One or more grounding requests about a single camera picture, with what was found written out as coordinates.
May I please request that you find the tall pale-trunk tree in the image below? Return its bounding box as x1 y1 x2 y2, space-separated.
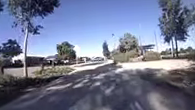
7 0 67 80

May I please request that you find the pole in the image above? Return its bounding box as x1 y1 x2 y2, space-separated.
154 29 160 53

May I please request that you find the broad green tree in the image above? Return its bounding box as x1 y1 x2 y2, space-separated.
116 31 140 55

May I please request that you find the small dark tree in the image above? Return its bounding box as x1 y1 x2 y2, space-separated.
0 37 26 77

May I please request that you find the narrow dark tree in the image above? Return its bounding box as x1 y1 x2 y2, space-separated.
100 39 112 60

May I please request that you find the green hedge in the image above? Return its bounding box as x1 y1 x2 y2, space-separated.
111 48 162 65

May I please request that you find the low long building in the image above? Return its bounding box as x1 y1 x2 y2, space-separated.
0 43 59 70

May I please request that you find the grass verge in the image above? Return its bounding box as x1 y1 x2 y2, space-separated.
0 64 79 110

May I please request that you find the pale road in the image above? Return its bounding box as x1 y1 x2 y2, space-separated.
0 59 105 80

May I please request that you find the round green tree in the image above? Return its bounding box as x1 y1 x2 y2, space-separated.
55 40 78 64

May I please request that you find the shelter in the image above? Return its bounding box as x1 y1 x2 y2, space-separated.
139 42 156 54

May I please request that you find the grey asphalt path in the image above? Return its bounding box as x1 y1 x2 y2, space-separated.
0 54 195 110

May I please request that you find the group of tall trees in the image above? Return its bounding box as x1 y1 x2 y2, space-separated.
155 0 195 60

